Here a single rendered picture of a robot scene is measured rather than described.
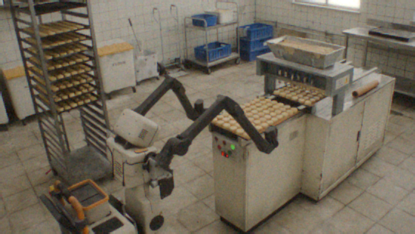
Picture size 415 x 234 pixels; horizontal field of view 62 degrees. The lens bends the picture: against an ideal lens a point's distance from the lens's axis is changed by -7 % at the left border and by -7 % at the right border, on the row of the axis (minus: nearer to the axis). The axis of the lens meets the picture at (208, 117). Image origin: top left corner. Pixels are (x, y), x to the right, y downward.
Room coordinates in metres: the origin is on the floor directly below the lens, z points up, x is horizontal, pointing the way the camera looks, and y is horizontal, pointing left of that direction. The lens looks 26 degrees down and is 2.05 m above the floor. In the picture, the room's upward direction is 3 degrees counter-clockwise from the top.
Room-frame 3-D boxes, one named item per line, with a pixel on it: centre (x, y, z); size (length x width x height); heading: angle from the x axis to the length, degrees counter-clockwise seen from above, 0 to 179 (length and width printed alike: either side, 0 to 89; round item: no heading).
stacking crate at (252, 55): (6.85, -0.95, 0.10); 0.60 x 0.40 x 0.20; 123
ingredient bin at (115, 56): (5.37, 1.43, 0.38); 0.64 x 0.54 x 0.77; 33
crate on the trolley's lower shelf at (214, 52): (6.35, -0.14, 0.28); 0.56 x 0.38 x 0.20; 134
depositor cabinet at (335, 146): (3.05, -1.13, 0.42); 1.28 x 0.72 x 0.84; 131
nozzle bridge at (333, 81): (2.74, -0.77, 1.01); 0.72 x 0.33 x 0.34; 41
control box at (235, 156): (2.17, -0.11, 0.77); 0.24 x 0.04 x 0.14; 41
